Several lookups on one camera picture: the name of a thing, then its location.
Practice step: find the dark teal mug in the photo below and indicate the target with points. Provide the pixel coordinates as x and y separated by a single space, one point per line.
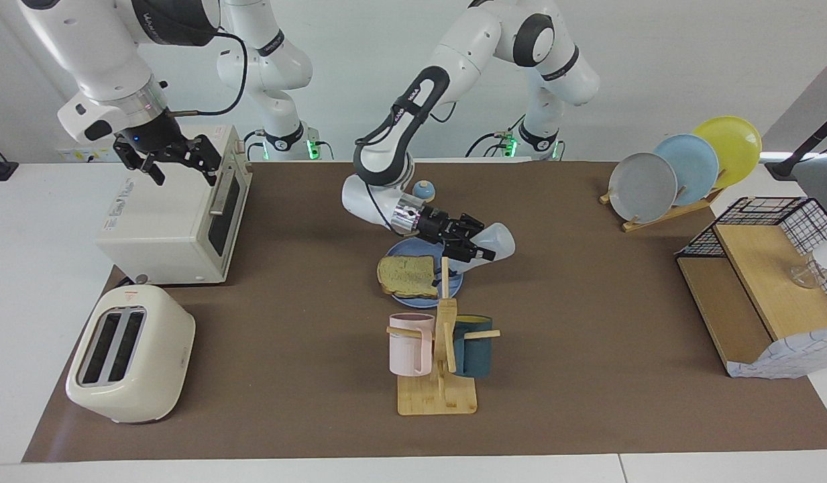
473 355

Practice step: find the white wall power box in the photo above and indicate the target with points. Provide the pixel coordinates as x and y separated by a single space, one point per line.
71 154

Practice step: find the wooden plate rack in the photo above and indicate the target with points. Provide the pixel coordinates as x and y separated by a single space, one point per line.
654 220

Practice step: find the toasted bread slice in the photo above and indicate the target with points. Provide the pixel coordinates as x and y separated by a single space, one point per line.
406 276

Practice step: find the light blue round plate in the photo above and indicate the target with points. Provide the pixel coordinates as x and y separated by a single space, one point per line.
695 164

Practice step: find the wooden two-tier shelf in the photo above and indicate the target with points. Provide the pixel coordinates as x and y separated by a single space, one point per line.
762 275

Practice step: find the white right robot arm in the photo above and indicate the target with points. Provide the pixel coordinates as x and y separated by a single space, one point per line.
91 47

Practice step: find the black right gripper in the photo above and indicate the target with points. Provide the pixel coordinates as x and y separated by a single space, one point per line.
151 137

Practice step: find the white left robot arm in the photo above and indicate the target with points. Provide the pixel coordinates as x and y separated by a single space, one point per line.
467 40

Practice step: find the clear glass cup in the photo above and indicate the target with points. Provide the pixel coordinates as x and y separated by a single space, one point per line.
805 275

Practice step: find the grey round plate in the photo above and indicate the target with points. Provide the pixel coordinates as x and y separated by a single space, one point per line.
641 188

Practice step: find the grey rounded cover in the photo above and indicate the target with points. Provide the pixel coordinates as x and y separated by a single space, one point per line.
822 184

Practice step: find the wooden mug tree stand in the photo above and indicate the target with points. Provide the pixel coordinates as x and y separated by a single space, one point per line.
436 399

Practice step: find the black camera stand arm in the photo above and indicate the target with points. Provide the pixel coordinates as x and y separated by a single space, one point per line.
809 144

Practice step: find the white checked cloth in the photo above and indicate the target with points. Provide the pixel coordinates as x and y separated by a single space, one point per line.
789 355

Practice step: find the pink ribbed mug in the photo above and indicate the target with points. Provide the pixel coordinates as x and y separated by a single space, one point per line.
406 349

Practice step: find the translucent squeeze bottle navy cap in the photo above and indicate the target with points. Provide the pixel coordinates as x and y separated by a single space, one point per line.
497 243

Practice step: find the brown table mat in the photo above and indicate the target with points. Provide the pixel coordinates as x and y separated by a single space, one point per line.
286 335

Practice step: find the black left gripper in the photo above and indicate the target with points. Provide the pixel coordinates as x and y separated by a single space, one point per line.
441 225

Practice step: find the yellow round plate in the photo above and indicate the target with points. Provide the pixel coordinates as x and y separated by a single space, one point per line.
732 144

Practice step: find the white toaster oven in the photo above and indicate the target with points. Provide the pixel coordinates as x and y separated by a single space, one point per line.
165 228

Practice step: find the cream two-slot toaster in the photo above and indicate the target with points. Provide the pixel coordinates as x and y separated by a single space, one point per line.
158 362

